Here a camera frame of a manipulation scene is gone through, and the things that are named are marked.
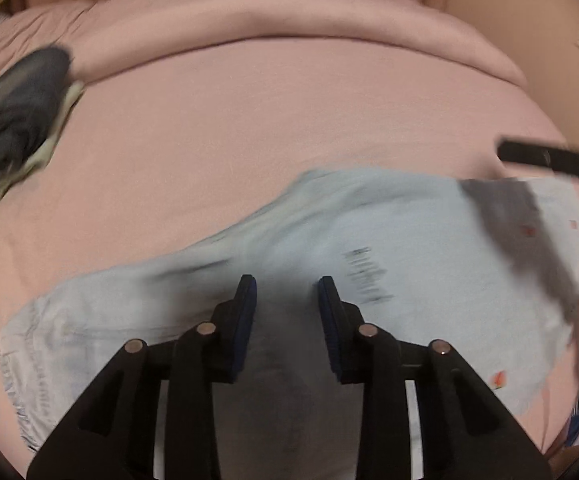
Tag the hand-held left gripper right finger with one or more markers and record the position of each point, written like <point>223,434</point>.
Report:
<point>328,320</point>

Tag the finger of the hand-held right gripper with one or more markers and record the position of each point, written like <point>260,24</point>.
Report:
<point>544,157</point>

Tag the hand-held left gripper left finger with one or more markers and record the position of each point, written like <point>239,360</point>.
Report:
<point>247,320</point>

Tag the light blue denim pants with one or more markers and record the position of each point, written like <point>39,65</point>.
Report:
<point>319,220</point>

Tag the pink bed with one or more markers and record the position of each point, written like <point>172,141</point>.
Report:
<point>194,135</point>

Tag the pink folded blanket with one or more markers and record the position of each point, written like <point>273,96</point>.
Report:
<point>269,10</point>

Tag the dark grey clothes pile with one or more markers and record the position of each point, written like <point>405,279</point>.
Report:
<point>14,110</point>

